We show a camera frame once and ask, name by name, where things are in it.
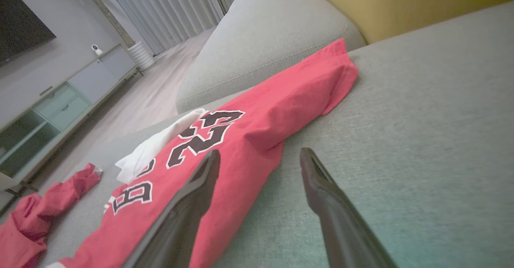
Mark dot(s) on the grey sofa seat cushion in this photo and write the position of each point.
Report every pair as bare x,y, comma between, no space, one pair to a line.
421,139

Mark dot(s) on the yellow sofa pillow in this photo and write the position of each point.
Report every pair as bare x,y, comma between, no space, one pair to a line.
401,7

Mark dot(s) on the grey pleated curtain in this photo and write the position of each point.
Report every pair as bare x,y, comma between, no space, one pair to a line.
172,7

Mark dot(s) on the white ribbed cylinder appliance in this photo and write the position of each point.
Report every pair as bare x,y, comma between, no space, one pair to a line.
141,55

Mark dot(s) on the brown wooden wall beam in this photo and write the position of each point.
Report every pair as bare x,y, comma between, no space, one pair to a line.
108,15

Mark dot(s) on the red mesh shorts white stripe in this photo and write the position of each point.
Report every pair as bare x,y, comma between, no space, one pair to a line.
32,219

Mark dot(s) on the red basketball jersey white sleeves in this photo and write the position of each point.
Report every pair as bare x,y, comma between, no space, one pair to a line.
281,107

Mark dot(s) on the white TV cabinet glass doors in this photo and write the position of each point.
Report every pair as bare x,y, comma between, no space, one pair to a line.
60,107

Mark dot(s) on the black flat television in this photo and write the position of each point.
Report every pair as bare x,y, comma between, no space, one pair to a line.
18,27

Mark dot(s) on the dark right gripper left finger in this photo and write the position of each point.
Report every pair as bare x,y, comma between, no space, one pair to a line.
176,224

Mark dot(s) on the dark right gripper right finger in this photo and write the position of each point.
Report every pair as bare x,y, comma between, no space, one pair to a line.
341,224

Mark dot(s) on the grey sofa armrest cushion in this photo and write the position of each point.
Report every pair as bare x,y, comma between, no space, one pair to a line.
273,43

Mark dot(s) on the small white security camera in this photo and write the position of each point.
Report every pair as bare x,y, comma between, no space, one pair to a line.
96,50

